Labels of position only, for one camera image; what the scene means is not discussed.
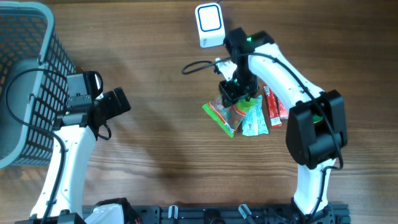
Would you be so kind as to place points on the green lid jar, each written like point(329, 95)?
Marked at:
point(317, 118)

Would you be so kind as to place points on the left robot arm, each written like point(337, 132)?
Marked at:
point(75, 132)

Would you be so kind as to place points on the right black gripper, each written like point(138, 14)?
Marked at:
point(229, 93)

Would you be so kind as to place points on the white barcode scanner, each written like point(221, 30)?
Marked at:
point(210, 24)

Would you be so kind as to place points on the red white tissue pack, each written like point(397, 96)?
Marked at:
point(283, 112)

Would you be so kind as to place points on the green snack bag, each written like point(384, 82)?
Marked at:
point(228, 118)

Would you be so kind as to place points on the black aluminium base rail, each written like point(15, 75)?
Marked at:
point(268, 214)

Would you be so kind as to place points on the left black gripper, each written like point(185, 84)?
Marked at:
point(111, 98)

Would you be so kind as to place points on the grey plastic mesh basket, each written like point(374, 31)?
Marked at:
point(33, 64)

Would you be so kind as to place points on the red stick sachet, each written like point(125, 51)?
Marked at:
point(272, 107)

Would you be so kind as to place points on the teal wrapper packet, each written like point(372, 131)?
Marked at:
point(254, 123)

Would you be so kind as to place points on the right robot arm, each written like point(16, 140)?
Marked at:
point(316, 127)

